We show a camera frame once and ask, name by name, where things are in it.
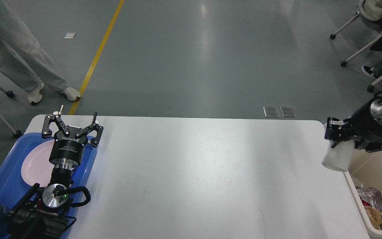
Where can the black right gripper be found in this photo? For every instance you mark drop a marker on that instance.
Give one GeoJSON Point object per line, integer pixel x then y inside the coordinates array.
{"type": "Point", "coordinates": [365, 122]}

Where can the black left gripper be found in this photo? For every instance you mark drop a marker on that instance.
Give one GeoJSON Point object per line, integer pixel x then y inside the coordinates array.
{"type": "Point", "coordinates": [67, 149]}

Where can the white paper cups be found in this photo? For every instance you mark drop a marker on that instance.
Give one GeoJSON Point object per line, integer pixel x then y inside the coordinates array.
{"type": "Point", "coordinates": [339, 155]}

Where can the pink plate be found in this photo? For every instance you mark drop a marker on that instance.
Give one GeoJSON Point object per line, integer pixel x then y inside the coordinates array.
{"type": "Point", "coordinates": [37, 167]}

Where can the foil ball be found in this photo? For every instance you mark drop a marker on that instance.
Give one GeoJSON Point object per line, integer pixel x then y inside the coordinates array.
{"type": "Point", "coordinates": [369, 194]}

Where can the crushed red can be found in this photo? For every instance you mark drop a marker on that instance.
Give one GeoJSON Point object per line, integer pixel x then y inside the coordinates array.
{"type": "Point", "coordinates": [365, 203]}

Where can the brown paper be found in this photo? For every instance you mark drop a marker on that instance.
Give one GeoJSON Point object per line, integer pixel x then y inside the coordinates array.
{"type": "Point", "coordinates": [375, 217]}

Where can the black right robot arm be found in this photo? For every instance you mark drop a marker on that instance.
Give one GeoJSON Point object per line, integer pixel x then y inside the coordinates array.
{"type": "Point", "coordinates": [364, 126]}

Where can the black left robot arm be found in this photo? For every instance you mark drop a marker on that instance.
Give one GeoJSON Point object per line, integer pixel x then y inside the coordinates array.
{"type": "Point", "coordinates": [42, 212]}

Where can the beige plastic bin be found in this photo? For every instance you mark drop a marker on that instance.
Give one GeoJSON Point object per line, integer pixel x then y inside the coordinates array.
{"type": "Point", "coordinates": [376, 176]}

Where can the black sneaker at right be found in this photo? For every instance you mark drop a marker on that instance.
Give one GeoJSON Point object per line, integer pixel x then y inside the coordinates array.
{"type": "Point", "coordinates": [368, 71]}

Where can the metal floor socket plate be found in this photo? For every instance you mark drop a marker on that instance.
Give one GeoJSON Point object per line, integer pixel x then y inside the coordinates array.
{"type": "Point", "coordinates": [271, 112]}

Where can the person in grey trousers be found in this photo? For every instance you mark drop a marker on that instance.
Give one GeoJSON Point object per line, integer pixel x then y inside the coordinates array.
{"type": "Point", "coordinates": [25, 62]}

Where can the white office chair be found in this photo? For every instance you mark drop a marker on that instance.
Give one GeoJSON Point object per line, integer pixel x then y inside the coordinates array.
{"type": "Point", "coordinates": [370, 13]}

